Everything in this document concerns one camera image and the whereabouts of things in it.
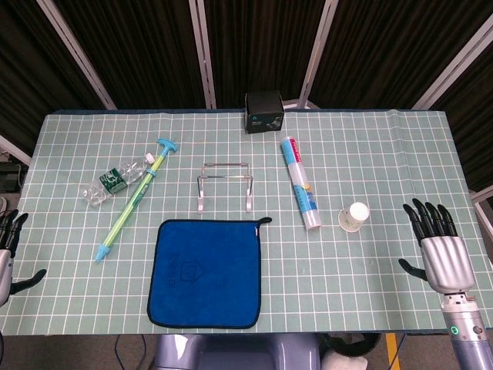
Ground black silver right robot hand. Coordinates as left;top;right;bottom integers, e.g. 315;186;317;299
398;198;477;296

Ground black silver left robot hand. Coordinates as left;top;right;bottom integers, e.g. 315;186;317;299
0;210;48;308

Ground blue towel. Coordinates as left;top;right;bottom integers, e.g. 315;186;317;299
146;216;273;330

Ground green checkered tablecloth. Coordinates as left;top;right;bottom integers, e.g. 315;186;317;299
0;109;493;335

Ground white floral paper cup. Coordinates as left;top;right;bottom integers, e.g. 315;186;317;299
337;202;371;234

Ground yellow floor tape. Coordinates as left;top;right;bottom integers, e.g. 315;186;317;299
384;333;402;370

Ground clear plastic water bottle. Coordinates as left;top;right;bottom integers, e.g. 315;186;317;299
81;153;156;208

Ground green blue water pump toy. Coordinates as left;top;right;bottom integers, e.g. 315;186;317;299
95;137;179;264

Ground roll of plastic bags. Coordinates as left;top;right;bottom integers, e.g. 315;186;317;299
280;136;323;232

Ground grey blue robot torso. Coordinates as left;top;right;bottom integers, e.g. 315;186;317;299
153;333;323;370

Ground dark brown curtain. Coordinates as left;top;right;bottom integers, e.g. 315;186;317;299
0;0;493;193

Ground small black cardboard box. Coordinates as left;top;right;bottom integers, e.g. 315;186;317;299
244;90;287;136

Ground white partition post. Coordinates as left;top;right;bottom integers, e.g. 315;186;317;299
188;0;217;109
36;0;117;111
283;0;340;111
409;15;493;112

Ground metal wire rack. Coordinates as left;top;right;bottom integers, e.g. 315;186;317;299
196;162;255;214

